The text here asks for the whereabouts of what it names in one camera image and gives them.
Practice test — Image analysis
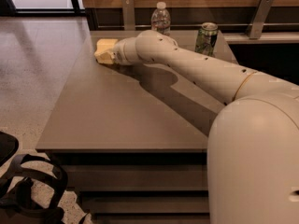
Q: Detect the black chair seat edge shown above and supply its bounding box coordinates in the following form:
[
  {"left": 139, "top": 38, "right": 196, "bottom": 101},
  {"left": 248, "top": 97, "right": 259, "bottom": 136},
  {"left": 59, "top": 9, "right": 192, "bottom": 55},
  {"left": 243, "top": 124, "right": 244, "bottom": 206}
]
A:
[{"left": 0, "top": 132, "right": 19, "bottom": 166}]

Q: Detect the metal wall bracket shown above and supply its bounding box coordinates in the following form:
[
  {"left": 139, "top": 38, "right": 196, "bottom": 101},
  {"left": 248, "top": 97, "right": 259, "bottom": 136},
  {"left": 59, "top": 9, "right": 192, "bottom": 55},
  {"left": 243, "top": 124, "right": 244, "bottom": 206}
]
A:
[
  {"left": 246, "top": 0, "right": 274, "bottom": 39},
  {"left": 121, "top": 0, "right": 135, "bottom": 31}
]

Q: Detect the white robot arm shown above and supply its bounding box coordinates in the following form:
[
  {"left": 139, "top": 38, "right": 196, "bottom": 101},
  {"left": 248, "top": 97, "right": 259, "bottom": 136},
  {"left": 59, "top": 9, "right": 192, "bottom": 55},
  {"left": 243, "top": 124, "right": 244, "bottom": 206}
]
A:
[{"left": 94, "top": 30, "right": 299, "bottom": 224}]

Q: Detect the dark window frame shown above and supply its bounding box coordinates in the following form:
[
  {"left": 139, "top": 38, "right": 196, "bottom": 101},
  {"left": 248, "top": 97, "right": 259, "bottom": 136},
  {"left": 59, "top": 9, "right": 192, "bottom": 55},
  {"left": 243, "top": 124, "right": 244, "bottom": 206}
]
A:
[{"left": 0, "top": 0, "right": 87, "bottom": 17}]

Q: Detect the left metal wall bracket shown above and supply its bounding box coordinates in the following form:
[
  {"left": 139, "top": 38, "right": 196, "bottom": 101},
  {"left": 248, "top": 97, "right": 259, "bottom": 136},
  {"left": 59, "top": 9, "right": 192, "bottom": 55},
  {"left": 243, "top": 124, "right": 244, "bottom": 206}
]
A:
[{"left": 121, "top": 0, "right": 135, "bottom": 31}]

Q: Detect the low grey side shelf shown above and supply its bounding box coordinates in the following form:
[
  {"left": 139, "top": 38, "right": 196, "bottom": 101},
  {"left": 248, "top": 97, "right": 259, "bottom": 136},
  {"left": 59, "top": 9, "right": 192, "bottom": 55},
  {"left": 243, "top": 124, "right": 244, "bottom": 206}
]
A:
[{"left": 223, "top": 32, "right": 299, "bottom": 45}]

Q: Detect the clear plastic water bottle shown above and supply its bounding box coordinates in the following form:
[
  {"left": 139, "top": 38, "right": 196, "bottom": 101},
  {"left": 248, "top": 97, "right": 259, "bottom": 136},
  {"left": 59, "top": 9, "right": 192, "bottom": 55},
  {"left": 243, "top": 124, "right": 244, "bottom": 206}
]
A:
[{"left": 151, "top": 2, "right": 171, "bottom": 35}]

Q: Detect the yellow sponge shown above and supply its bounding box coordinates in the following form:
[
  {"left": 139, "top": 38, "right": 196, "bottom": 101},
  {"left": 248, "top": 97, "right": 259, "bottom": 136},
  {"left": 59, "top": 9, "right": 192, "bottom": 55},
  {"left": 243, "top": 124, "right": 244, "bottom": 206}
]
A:
[{"left": 96, "top": 38, "right": 118, "bottom": 52}]

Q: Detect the right metal wall bracket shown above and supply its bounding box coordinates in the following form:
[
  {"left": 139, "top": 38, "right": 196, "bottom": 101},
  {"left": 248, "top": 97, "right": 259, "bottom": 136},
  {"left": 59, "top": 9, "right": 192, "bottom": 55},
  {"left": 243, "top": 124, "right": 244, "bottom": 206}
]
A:
[{"left": 246, "top": 0, "right": 274, "bottom": 39}]

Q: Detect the green soda can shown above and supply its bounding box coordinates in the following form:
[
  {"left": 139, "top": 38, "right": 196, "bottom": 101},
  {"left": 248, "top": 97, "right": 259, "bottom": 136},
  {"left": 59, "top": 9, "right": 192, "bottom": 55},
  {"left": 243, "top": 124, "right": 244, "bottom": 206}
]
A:
[{"left": 195, "top": 22, "right": 218, "bottom": 56}]

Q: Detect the black bag with straps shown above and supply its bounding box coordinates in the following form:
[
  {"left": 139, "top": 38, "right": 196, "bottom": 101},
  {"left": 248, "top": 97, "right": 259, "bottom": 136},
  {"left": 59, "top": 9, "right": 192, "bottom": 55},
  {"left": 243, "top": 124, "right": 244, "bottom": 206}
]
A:
[{"left": 0, "top": 154, "right": 67, "bottom": 224}]

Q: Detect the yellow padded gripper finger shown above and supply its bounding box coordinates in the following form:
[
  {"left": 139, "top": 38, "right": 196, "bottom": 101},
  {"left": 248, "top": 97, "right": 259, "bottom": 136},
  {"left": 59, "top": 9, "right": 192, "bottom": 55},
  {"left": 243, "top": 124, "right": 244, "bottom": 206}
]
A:
[{"left": 94, "top": 49, "right": 115, "bottom": 64}]

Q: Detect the grey drawer table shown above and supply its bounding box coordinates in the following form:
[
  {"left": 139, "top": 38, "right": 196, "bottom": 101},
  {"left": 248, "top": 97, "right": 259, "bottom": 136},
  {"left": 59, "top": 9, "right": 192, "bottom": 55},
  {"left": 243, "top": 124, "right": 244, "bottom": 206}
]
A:
[{"left": 36, "top": 31, "right": 223, "bottom": 224}]

